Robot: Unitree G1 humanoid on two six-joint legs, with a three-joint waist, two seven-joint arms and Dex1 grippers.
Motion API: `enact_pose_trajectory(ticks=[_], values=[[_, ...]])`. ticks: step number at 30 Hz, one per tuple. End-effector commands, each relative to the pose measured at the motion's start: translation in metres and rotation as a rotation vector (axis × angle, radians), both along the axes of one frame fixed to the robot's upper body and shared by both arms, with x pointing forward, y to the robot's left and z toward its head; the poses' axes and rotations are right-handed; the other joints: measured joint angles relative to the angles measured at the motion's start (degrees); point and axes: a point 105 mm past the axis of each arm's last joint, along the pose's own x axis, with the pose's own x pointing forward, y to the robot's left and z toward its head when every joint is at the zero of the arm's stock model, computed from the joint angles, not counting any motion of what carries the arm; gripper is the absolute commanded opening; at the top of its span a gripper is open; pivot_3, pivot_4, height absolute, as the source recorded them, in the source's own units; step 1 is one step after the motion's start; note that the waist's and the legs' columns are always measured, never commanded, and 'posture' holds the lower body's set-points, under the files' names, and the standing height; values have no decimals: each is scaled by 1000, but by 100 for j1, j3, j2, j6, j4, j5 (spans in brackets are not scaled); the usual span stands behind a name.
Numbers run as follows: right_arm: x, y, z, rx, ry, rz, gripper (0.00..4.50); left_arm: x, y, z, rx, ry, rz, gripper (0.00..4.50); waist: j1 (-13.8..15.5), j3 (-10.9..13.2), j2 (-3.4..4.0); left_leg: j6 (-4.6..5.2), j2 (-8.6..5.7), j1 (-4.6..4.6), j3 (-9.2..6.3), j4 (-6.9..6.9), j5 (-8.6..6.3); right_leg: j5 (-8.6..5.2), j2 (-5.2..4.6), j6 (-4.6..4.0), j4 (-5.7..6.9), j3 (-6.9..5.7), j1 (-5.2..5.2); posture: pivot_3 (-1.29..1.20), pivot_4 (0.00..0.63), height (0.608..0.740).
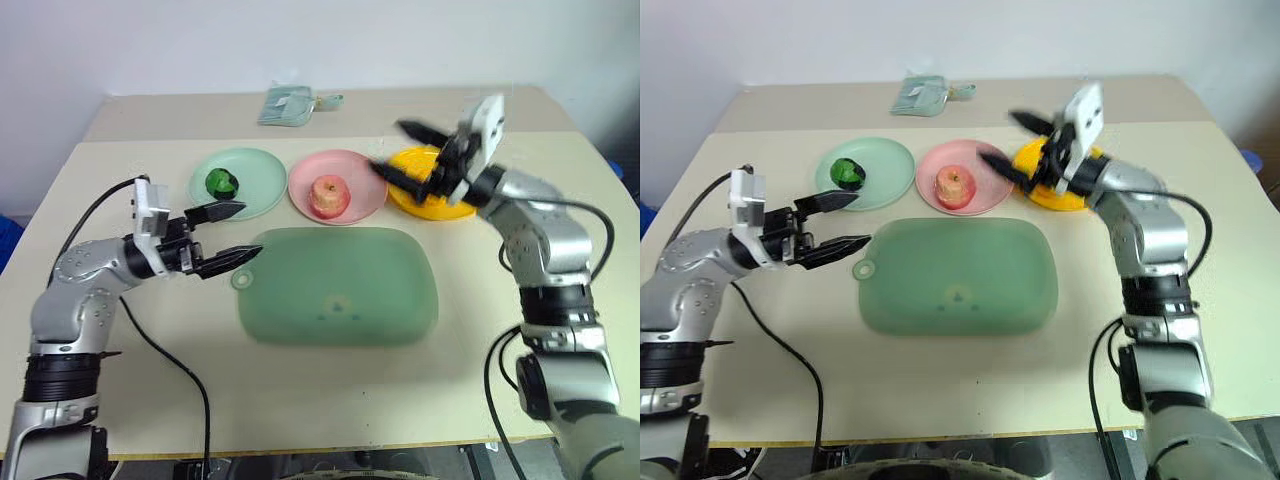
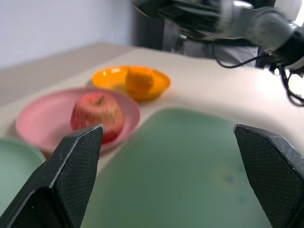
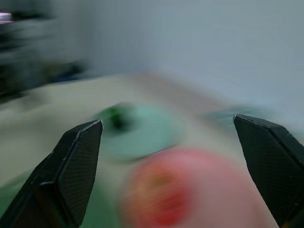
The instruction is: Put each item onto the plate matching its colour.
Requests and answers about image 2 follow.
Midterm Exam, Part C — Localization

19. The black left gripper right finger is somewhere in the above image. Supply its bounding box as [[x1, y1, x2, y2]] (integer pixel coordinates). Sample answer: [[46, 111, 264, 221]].
[[233, 123, 304, 228]]

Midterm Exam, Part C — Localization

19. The red apple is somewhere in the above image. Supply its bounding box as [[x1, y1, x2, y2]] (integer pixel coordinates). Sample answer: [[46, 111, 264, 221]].
[[70, 92, 125, 144]]

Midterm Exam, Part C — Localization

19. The pink plate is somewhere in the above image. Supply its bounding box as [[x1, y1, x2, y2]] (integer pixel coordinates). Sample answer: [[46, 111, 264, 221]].
[[15, 87, 141, 154]]

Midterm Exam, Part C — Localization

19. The orange plate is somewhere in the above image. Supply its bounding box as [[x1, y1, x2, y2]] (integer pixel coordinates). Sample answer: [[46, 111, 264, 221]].
[[92, 65, 171, 101]]

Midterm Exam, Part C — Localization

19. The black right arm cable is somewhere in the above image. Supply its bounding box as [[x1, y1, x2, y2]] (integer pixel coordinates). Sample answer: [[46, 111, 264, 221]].
[[212, 44, 304, 107]]

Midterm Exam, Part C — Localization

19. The orange fruit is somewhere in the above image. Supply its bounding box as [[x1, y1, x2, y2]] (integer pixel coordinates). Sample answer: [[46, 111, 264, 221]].
[[125, 66, 154, 94]]

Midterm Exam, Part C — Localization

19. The large green tray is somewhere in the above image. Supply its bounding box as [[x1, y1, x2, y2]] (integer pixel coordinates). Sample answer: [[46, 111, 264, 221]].
[[81, 107, 274, 228]]

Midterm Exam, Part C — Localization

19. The dark background cabinet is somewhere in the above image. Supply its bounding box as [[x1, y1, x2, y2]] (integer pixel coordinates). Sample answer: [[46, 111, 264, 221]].
[[131, 0, 262, 66]]

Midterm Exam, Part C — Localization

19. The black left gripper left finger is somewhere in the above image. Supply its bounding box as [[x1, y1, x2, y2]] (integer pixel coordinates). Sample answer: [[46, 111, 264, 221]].
[[0, 123, 105, 228]]

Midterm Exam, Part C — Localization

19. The light green plate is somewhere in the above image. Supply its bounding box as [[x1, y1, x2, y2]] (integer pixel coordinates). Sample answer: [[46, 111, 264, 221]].
[[0, 137, 47, 216]]

